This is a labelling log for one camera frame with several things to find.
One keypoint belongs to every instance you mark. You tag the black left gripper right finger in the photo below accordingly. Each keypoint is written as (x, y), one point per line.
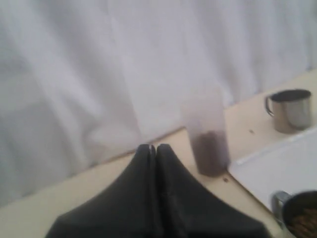
(189, 210)

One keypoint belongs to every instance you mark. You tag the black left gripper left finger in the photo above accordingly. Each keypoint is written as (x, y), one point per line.
(128, 208)

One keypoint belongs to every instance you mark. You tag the clear plastic tall container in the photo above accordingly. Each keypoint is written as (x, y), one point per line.
(204, 119)

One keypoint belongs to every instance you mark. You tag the steel mug with kibble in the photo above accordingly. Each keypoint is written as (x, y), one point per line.
(296, 213)

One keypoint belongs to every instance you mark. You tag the white plastic tray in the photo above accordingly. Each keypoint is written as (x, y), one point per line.
(289, 165)

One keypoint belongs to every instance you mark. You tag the white backdrop curtain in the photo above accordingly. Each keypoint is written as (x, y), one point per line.
(83, 81)

